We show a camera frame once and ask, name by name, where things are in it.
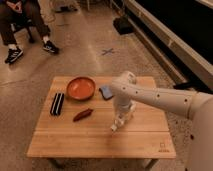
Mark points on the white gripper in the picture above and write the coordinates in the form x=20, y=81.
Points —
x=124, y=113

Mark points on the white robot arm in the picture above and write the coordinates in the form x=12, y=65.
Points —
x=195, y=106

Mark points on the orange ceramic bowl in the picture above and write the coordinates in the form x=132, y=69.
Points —
x=81, y=88

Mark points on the blue sponge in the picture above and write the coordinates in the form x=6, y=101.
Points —
x=105, y=92

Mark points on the red-brown sweet potato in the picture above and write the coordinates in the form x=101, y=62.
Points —
x=83, y=114

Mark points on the wooden table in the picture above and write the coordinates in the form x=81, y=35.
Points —
x=145, y=136

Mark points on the black bag on floor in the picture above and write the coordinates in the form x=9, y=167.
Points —
x=122, y=26

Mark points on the seated person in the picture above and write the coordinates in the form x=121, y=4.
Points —
x=20, y=12

